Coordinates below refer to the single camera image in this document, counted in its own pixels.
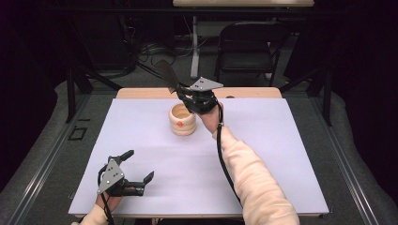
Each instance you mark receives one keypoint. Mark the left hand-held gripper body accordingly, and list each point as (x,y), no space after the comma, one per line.
(111,178)

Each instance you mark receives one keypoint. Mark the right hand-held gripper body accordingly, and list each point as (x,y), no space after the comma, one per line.
(203,93)

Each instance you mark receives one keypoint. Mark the black comb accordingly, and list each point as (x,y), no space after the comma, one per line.
(167,73)

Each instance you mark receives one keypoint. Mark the cream ribbed cup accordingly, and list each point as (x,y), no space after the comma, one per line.
(182,125)

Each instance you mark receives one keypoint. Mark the person's left hand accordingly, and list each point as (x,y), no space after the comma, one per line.
(111,201)

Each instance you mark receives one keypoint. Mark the person's right hand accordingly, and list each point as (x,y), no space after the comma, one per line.
(210,120)

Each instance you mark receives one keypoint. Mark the white table mat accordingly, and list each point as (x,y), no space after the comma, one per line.
(175,168)

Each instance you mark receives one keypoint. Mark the white-legged desk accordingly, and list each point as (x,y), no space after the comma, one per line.
(195,59)

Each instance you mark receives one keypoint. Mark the wooden table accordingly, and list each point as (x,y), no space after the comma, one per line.
(144,92)

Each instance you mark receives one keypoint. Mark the black folding chair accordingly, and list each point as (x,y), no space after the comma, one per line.
(247,59)

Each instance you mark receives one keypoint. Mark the black metal stand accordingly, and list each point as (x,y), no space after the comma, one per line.
(327,93)
(71,93)

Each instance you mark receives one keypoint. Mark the metal floor rail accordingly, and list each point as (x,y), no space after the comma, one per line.
(347,162)
(47,162)

